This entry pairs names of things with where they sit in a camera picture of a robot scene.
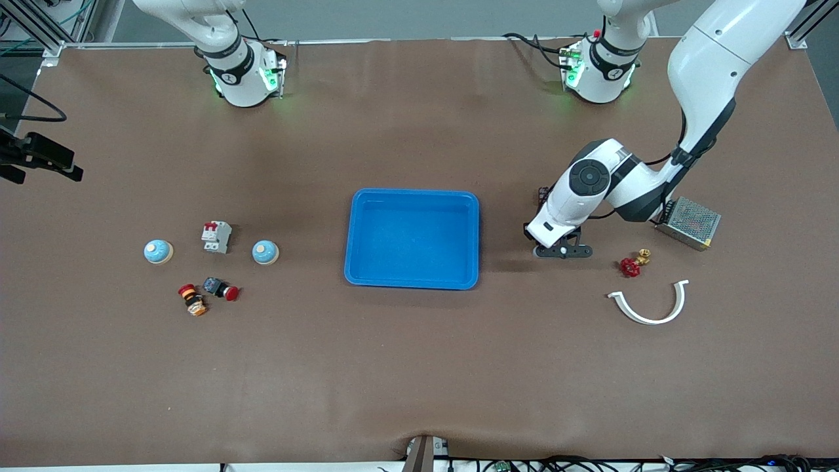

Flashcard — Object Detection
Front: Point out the red emergency stop button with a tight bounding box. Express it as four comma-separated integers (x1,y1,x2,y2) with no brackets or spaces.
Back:
202,277,241,302

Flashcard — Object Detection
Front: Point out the red handled brass valve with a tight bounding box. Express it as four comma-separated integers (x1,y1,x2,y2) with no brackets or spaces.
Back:
619,248,652,278

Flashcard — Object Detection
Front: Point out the blue plastic tray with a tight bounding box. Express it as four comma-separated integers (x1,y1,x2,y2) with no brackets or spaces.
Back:
344,188,480,291

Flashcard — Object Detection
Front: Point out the black left arm base cable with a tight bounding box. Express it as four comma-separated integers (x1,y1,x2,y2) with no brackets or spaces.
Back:
503,31,566,71

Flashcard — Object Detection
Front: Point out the orange red push button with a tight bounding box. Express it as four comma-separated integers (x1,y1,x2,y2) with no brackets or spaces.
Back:
178,283,209,317

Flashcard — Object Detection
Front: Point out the black right arm base cable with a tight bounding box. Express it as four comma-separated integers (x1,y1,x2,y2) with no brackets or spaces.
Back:
241,7,289,47

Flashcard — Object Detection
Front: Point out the brown table mat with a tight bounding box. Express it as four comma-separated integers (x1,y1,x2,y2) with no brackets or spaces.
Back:
0,36,839,467

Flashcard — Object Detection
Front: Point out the black arm base cable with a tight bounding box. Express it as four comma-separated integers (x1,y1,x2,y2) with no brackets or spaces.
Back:
241,7,289,47
503,31,566,71

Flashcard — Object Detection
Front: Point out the white red circuit breaker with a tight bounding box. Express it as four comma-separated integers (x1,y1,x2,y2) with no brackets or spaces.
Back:
201,220,233,254

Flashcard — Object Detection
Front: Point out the white curved plastic clamp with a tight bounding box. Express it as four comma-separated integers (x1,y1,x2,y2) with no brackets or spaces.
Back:
607,280,690,326

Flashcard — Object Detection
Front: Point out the metal mesh power supply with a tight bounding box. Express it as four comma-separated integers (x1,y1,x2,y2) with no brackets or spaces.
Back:
657,196,722,252

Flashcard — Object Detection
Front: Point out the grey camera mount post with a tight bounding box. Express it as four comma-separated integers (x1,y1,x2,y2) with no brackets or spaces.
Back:
401,434,452,472

